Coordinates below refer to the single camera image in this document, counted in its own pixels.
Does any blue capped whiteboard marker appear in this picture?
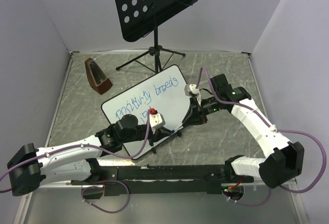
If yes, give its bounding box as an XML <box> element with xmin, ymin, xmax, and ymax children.
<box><xmin>175</xmin><ymin>125</ymin><xmax>183</xmax><ymax>132</ymax></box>

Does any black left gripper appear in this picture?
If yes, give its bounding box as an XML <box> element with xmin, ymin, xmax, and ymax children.
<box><xmin>122</xmin><ymin>124</ymin><xmax>171</xmax><ymax>146</ymax></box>

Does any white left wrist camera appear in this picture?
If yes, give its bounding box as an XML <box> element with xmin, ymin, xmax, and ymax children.
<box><xmin>149</xmin><ymin>108</ymin><xmax>166</xmax><ymax>133</ymax></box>

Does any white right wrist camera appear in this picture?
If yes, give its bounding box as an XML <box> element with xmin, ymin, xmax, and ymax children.
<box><xmin>184</xmin><ymin>84</ymin><xmax>202</xmax><ymax>106</ymax></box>

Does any black perforated music stand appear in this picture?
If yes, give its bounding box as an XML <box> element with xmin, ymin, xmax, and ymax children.
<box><xmin>115</xmin><ymin>0</ymin><xmax>198</xmax><ymax>74</ymax></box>

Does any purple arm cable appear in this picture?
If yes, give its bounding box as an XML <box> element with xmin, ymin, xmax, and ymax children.
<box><xmin>0</xmin><ymin>108</ymin><xmax>160</xmax><ymax>212</ymax></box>
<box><xmin>196</xmin><ymin>66</ymin><xmax>326</xmax><ymax>207</ymax></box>

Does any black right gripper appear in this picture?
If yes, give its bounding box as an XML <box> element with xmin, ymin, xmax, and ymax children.
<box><xmin>181</xmin><ymin>95</ymin><xmax>220</xmax><ymax>127</ymax></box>

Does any aluminium frame rail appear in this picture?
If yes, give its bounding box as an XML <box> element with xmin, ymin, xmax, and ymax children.
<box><xmin>14</xmin><ymin>51</ymin><xmax>75</xmax><ymax>224</ymax></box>

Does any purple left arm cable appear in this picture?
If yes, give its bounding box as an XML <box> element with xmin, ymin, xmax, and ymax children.
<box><xmin>0</xmin><ymin>108</ymin><xmax>160</xmax><ymax>212</ymax></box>

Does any white rectangular whiteboard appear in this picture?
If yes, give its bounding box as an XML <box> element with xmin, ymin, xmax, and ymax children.
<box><xmin>100</xmin><ymin>64</ymin><xmax>192</xmax><ymax>160</ymax></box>

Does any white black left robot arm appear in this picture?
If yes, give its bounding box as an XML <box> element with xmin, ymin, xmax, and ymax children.
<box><xmin>6</xmin><ymin>114</ymin><xmax>174</xmax><ymax>196</ymax></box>

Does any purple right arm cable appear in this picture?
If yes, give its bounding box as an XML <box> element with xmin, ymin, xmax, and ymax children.
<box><xmin>196</xmin><ymin>66</ymin><xmax>326</xmax><ymax>207</ymax></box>

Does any brown wooden metronome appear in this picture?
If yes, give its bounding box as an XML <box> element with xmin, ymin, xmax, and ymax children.
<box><xmin>85</xmin><ymin>58</ymin><xmax>113</xmax><ymax>95</ymax></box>

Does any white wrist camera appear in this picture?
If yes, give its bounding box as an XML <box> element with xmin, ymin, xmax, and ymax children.
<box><xmin>184</xmin><ymin>84</ymin><xmax>202</xmax><ymax>106</ymax></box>
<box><xmin>149</xmin><ymin>108</ymin><xmax>166</xmax><ymax>133</ymax></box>

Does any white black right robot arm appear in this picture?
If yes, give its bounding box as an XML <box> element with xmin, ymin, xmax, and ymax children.
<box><xmin>182</xmin><ymin>74</ymin><xmax>304</xmax><ymax>189</ymax></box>

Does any black whiteboard easel stand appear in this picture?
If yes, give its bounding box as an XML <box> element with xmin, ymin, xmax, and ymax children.
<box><xmin>150</xmin><ymin>130</ymin><xmax>182</xmax><ymax>154</ymax></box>

